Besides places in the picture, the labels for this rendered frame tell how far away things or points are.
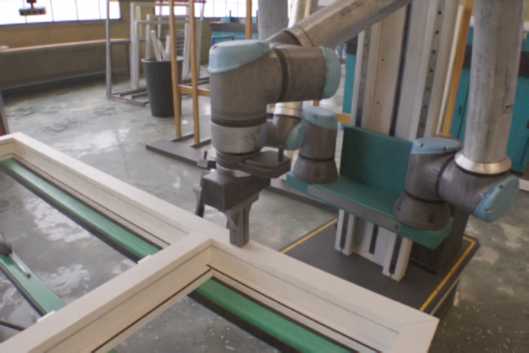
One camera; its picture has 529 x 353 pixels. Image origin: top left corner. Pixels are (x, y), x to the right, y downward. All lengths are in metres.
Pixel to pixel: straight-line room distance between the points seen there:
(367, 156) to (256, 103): 0.95
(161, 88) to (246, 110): 4.60
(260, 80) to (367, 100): 0.95
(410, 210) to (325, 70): 0.74
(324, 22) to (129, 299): 0.62
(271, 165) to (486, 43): 0.62
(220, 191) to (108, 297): 0.24
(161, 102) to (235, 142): 4.65
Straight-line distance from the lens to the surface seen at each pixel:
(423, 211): 1.24
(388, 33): 1.46
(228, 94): 0.54
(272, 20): 1.33
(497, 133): 1.04
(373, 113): 1.51
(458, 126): 4.11
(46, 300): 0.76
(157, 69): 5.08
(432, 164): 1.17
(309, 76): 0.59
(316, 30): 0.76
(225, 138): 0.56
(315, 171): 1.44
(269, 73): 0.55
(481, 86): 1.00
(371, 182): 1.48
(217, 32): 9.99
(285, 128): 1.13
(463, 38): 2.64
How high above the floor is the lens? 1.33
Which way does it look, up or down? 24 degrees down
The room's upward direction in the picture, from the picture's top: 1 degrees clockwise
